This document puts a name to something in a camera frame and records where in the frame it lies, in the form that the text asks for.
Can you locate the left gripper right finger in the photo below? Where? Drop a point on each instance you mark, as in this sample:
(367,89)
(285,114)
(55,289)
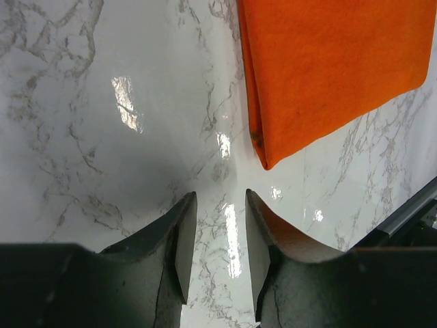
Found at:
(385,280)

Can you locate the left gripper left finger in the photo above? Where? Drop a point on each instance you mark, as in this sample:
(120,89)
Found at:
(140,281)

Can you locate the orange t-shirt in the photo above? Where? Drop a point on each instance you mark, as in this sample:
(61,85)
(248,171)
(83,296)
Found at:
(313,66)

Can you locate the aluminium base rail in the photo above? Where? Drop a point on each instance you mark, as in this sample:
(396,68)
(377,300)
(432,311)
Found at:
(406,218)

